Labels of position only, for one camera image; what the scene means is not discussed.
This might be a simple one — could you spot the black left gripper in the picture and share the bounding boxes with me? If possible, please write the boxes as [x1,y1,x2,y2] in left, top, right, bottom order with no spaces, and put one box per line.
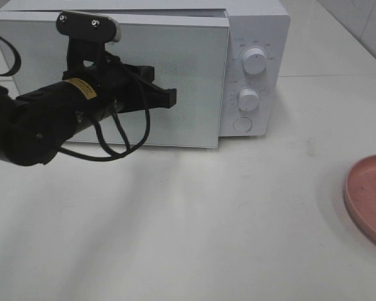
[61,38,177,122]

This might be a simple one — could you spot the white timer knob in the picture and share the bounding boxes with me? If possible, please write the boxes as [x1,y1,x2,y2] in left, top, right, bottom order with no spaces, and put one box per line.
[237,88,260,112]

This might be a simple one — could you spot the round white door button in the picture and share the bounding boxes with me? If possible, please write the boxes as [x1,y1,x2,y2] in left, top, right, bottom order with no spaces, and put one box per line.
[233,117,253,132]

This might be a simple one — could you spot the pink round plate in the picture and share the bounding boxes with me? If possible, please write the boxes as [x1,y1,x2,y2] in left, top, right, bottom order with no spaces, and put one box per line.
[343,154,376,244]

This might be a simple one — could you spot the white microwave door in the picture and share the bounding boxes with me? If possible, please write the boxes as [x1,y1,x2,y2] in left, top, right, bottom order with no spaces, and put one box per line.
[0,11,229,148]

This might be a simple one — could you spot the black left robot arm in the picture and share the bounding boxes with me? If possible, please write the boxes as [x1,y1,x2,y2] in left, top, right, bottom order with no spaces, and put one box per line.
[0,37,177,166]

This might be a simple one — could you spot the upper white power knob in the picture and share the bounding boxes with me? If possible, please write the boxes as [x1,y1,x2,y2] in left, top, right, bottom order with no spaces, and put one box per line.
[241,46,267,75]

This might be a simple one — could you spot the white microwave oven body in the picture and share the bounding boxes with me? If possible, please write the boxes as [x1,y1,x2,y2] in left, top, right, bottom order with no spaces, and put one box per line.
[0,1,290,139]

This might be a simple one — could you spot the black left camera cable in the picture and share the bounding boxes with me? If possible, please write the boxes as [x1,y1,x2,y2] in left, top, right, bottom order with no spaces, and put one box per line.
[0,31,152,162]

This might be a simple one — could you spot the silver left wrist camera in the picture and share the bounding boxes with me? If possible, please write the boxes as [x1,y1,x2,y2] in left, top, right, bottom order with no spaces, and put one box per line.
[56,10,122,43]

